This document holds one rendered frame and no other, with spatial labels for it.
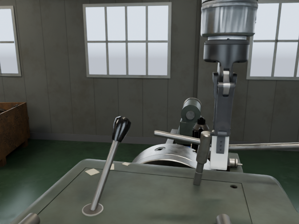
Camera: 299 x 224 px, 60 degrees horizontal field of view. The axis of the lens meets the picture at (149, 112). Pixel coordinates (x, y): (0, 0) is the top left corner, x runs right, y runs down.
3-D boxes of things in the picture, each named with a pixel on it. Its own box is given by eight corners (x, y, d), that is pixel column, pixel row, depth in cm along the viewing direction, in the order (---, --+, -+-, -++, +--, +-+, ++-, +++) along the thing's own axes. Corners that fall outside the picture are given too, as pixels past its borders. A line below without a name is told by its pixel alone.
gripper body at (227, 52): (254, 37, 40) (248, 97, 42) (246, 39, 48) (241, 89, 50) (204, 38, 41) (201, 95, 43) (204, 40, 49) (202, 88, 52)
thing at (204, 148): (190, 185, 52) (200, 134, 48) (191, 178, 54) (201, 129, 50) (201, 187, 52) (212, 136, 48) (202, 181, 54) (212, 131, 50)
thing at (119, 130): (127, 146, 46) (126, 120, 45) (110, 144, 47) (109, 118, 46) (133, 138, 50) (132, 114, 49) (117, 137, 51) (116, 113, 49)
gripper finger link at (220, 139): (225, 126, 47) (227, 130, 44) (224, 152, 48) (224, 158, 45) (217, 125, 47) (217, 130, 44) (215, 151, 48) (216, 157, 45)
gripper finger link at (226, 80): (232, 62, 44) (236, 61, 39) (230, 93, 45) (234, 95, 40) (218, 62, 45) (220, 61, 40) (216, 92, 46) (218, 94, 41)
